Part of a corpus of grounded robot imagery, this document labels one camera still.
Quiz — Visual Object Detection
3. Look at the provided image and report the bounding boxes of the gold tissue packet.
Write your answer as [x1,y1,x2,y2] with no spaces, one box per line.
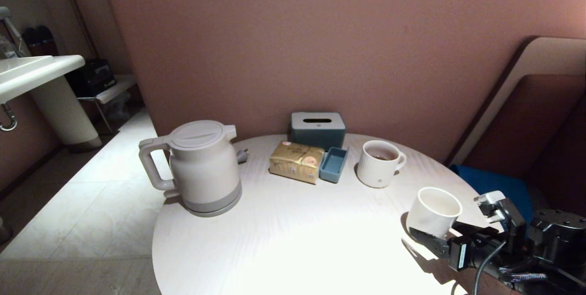
[269,141,325,185]

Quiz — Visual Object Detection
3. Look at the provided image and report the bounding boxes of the plain white cup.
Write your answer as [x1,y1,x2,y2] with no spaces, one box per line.
[406,187,463,240]

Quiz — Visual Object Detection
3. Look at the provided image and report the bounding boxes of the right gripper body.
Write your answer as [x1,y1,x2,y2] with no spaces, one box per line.
[449,223,507,272]

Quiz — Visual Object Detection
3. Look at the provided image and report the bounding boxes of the ribbed white basin pedestal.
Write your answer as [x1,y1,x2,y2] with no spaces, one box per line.
[29,75,103,150]

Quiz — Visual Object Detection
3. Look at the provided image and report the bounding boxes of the ribbed white mug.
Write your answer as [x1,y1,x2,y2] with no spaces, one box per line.
[356,140,407,189]

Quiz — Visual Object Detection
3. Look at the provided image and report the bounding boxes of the black box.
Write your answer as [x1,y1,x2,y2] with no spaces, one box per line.
[65,59,117,98]

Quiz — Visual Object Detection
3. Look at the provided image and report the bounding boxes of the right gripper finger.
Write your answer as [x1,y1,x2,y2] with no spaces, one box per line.
[409,227,452,259]

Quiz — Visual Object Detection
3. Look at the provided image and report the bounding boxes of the metal drain pipe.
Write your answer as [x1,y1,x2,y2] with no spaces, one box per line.
[0,102,18,132]

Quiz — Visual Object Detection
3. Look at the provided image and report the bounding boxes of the white bench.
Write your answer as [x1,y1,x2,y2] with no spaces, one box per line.
[77,74,137,134]

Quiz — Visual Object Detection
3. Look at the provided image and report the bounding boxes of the brown padded chair back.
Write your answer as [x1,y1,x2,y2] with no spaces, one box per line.
[445,36,586,217]

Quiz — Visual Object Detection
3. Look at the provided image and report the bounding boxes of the black cable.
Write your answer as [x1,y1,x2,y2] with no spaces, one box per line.
[473,239,507,295]

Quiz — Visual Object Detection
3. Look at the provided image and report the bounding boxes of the small blue tray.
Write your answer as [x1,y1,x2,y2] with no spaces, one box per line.
[319,147,349,184]

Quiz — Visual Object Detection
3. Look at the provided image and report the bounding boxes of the blue seat cushion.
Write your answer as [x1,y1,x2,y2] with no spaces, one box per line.
[449,164,535,223]

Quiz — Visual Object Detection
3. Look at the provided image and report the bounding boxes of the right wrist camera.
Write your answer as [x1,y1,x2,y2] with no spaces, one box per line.
[473,190,527,241]

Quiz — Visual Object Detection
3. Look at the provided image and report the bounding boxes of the teal tissue box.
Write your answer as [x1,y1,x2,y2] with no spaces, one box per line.
[288,112,347,152]

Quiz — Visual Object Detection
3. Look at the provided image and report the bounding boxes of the white wash basin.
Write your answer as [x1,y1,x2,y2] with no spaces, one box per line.
[0,55,87,104]

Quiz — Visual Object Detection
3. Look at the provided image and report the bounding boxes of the grey faucet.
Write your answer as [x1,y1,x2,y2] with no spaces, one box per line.
[0,6,24,58]

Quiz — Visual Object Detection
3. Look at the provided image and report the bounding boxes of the white kettle lid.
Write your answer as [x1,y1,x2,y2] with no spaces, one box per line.
[168,120,226,150]

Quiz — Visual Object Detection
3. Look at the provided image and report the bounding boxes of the white electric kettle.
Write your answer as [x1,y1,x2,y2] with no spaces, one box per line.
[139,120,243,218]

